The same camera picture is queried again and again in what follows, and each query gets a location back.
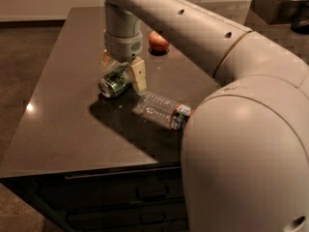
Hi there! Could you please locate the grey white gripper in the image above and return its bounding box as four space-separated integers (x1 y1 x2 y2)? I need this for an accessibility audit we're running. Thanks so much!
101 31 147 94

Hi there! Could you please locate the green soda can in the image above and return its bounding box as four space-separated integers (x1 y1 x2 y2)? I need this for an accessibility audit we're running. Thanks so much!
98 62 131 98

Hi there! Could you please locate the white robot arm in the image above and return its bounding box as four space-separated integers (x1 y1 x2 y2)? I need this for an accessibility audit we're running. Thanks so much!
105 0 309 232

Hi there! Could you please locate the red apple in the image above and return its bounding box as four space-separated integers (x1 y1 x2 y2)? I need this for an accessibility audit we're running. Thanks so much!
149 31 170 52

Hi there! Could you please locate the clear plastic water bottle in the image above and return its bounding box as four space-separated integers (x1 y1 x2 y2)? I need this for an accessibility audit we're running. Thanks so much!
133 92 193 131

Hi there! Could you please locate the dark cabinet with drawers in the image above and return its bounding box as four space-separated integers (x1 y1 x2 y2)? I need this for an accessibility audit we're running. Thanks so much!
1 165 189 232

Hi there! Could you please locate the dark snack box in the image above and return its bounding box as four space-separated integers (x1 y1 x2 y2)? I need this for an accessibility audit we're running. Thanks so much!
250 0 308 24

